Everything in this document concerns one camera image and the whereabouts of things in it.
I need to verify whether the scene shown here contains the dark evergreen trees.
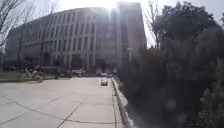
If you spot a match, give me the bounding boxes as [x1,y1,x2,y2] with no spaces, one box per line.
[116,1,224,128]

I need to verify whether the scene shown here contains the bare tree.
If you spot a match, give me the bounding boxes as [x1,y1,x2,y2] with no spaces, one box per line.
[0,0,36,73]

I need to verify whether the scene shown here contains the grey paved slab path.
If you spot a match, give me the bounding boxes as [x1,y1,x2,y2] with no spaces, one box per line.
[0,76,125,128]

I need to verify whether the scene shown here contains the street lamp pole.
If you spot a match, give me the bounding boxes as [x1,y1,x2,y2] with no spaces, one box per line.
[125,47,134,64]

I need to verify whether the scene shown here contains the grey stone kerb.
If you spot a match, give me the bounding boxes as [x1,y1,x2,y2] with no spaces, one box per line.
[111,77,135,128]

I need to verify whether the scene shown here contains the small delivery robot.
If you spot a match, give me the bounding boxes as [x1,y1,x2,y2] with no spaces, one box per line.
[100,76,109,87]

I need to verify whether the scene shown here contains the large grey curved building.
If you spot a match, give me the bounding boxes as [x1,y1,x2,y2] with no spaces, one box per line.
[3,1,148,72]

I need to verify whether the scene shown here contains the row of parked vehicles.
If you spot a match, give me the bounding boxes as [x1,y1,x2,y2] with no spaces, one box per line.
[54,67,118,80]

